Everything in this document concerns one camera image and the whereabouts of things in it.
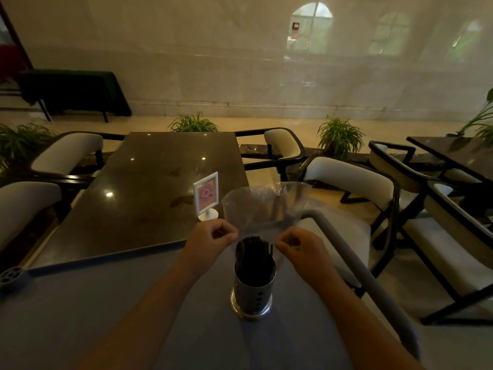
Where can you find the person's right hand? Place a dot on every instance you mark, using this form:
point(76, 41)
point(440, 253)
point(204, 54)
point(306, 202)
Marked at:
point(312, 260)

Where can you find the person's left hand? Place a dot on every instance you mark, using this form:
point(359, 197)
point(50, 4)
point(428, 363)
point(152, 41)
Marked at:
point(204, 246)

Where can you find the person's left thumb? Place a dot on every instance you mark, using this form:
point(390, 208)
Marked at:
point(229, 238)

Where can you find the person's right thumb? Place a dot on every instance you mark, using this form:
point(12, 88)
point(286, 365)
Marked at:
point(284, 247)

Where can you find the clear plastic bag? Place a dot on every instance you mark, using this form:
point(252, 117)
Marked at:
point(258, 208)

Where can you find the person's right forearm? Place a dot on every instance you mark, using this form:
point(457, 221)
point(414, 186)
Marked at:
point(358, 327)

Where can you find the person's left forearm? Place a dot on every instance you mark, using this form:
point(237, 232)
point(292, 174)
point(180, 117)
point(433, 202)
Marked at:
point(154, 315)

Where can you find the bundle of black chopsticks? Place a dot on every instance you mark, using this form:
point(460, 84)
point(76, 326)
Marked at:
point(254, 258)

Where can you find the white table sign pink card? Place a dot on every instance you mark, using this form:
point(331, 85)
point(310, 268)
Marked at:
point(206, 194)

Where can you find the perforated metal utensil holder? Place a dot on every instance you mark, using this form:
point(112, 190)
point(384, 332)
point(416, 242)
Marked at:
point(254, 294)

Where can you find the dark glossy dining table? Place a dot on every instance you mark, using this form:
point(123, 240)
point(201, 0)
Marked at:
point(154, 188)
point(458, 154)

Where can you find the green spider plant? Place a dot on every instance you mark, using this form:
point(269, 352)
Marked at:
point(192, 124)
point(23, 140)
point(341, 136)

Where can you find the grey service cart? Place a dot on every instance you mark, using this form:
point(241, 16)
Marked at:
point(77, 323)

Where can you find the table with dark green cloth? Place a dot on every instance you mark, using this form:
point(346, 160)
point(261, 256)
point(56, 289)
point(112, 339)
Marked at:
point(73, 90)

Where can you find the grey round cap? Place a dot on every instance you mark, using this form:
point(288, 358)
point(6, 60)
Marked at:
point(10, 277)

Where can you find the tall leafy green plant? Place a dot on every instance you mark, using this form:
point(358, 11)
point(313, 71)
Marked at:
point(481, 119)

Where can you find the cream chair with black frame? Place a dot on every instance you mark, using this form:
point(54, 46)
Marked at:
point(350, 181)
point(393, 165)
point(23, 208)
point(67, 150)
point(283, 144)
point(450, 242)

